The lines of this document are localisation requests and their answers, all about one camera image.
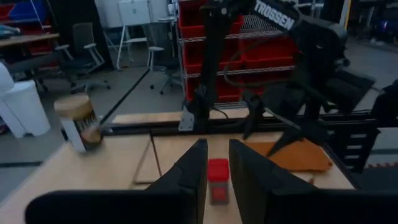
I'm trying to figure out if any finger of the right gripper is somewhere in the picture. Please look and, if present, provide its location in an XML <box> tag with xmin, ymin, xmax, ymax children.
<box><xmin>267</xmin><ymin>123</ymin><xmax>315</xmax><ymax>156</ymax></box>
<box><xmin>243</xmin><ymin>95</ymin><xmax>265</xmax><ymax>140</ymax></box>

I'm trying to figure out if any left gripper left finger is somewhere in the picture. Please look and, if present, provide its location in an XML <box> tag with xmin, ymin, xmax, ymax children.
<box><xmin>146</xmin><ymin>138</ymin><xmax>209</xmax><ymax>192</ymax></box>

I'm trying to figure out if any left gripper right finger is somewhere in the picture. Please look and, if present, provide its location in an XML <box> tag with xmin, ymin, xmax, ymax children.
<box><xmin>229</xmin><ymin>138</ymin><xmax>318</xmax><ymax>192</ymax></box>

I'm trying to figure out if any tan-lid seasoning jar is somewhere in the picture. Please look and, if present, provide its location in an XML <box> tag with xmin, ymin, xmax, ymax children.
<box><xmin>53</xmin><ymin>93</ymin><xmax>103</xmax><ymax>153</ymax></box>

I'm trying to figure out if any orange folded cloth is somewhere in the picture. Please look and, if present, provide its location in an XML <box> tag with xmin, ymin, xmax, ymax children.
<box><xmin>245</xmin><ymin>138</ymin><xmax>334</xmax><ymax>172</ymax></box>

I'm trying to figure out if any grey office chair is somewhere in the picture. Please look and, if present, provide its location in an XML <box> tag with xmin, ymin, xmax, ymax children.
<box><xmin>55</xmin><ymin>22</ymin><xmax>112</xmax><ymax>94</ymax></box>
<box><xmin>142</xmin><ymin>22</ymin><xmax>185</xmax><ymax>96</ymax></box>

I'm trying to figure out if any white easel board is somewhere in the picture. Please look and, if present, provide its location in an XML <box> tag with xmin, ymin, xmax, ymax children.
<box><xmin>115</xmin><ymin>0</ymin><xmax>152</xmax><ymax>71</ymax></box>

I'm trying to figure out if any white round bin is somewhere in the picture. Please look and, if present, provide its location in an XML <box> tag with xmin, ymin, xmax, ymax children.
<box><xmin>0</xmin><ymin>62</ymin><xmax>52</xmax><ymax>139</ymax></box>

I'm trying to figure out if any wooden shelf with black frame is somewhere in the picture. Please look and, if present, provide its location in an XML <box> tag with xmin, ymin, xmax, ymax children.
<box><xmin>0</xmin><ymin>130</ymin><xmax>163</xmax><ymax>224</ymax></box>

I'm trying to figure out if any wire rack with red bins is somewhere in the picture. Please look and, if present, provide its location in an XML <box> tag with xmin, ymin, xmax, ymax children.
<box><xmin>176</xmin><ymin>0</ymin><xmax>298</xmax><ymax>108</ymax></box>

